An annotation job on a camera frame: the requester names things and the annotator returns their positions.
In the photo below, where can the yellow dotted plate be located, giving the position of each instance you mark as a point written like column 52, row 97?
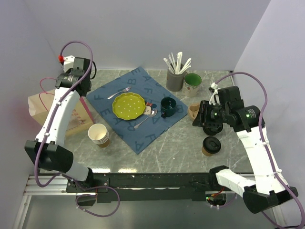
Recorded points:
column 128, row 106

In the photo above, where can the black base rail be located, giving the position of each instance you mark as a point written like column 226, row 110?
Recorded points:
column 148, row 186

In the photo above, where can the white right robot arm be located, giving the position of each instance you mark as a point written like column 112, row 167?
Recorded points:
column 269, row 188

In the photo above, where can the grey straw holder cup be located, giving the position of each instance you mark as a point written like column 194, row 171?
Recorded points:
column 174, row 82

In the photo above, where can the white wrapped straws bundle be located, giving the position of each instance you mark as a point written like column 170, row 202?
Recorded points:
column 175, row 64

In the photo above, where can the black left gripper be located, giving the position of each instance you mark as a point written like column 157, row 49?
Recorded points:
column 84, row 93

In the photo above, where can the kraft paper cakes bag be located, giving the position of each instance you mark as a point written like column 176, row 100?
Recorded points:
column 40, row 104

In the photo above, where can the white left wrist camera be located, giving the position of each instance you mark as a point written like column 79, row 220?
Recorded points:
column 66, row 62

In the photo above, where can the brown pulp cup carrier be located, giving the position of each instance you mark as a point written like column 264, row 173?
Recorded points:
column 193, row 110

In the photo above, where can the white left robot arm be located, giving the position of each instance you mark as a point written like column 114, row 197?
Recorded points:
column 47, row 150

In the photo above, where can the silver cartoon handle spoon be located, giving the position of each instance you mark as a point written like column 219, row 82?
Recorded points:
column 152, row 114

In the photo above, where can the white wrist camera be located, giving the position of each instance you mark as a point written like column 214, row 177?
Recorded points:
column 66, row 62
column 214, row 99

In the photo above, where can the stack of paper cups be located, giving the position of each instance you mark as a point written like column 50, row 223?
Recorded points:
column 99, row 135

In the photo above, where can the spare black cup lid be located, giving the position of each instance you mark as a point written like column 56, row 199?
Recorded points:
column 212, row 130

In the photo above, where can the dark green mug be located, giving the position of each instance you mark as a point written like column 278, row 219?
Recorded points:
column 168, row 107

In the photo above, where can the black plastic cup lid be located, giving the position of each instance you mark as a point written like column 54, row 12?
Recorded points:
column 212, row 143

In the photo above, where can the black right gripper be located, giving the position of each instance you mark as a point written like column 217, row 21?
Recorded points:
column 202, row 117

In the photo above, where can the green inside ceramic mug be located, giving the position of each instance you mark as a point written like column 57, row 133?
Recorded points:
column 191, row 84

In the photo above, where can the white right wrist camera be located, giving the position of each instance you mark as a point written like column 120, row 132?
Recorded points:
column 214, row 99

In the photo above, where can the blue letter print cloth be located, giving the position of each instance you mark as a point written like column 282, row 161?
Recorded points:
column 152, row 93

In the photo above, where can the silver fork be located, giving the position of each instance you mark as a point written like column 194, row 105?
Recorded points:
column 122, row 91

